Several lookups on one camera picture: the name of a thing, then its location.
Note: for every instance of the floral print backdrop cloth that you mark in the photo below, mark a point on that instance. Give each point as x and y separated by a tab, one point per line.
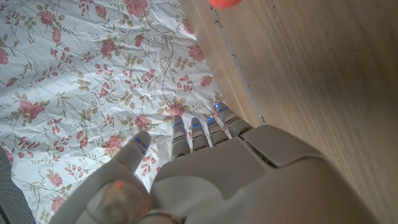
93	77

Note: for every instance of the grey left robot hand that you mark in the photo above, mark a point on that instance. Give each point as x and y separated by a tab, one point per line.
233	180

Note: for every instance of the red ball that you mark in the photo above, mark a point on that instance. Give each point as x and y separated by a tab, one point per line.
224	2

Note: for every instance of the grey tape outline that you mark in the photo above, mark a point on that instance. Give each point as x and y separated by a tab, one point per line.
236	62

